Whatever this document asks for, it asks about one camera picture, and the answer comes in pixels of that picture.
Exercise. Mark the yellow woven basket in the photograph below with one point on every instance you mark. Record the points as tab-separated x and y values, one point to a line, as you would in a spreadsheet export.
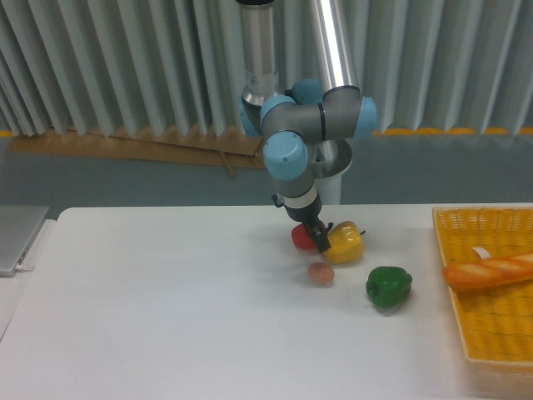
495	323

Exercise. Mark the green bell pepper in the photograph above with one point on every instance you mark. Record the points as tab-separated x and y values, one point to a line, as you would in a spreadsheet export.
388	286

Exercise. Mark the baguette bread loaf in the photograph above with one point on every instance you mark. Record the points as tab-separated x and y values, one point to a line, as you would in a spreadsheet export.
489	272

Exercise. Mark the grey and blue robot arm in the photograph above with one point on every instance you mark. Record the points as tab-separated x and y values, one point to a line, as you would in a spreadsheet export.
305	129

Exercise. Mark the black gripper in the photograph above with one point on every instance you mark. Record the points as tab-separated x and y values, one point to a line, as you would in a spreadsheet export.
310	215

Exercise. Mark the white paper tag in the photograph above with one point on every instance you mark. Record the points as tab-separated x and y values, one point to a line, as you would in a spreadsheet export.
481	252

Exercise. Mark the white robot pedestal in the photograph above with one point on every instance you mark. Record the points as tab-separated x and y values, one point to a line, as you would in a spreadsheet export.
333	179

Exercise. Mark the silver laptop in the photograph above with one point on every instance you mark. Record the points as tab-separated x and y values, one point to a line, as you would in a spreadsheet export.
20	225

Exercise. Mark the red bell pepper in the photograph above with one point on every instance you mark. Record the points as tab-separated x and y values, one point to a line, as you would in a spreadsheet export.
301	240

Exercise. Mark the brown cardboard sheet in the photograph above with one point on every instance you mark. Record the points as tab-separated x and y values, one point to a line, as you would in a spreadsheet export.
231	150

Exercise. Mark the brown egg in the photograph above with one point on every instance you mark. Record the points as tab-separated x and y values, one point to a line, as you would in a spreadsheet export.
321	273

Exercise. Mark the yellow bell pepper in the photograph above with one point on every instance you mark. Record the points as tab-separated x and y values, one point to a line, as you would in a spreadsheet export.
346	243

